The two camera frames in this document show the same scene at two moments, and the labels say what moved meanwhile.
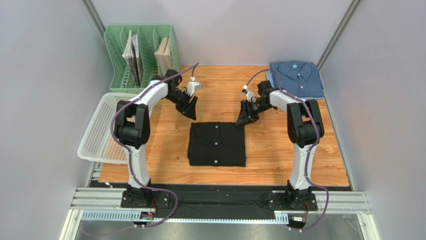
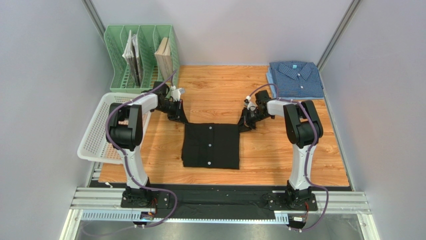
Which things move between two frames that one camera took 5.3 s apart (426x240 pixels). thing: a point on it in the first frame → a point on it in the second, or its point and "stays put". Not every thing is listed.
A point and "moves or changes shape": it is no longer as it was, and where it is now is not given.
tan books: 163,56 stays put
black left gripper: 189,110 → 179,114
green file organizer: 150,38 stays put
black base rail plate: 203,200 stays put
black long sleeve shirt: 217,143 moves or changes shape
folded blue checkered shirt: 301,79 stays put
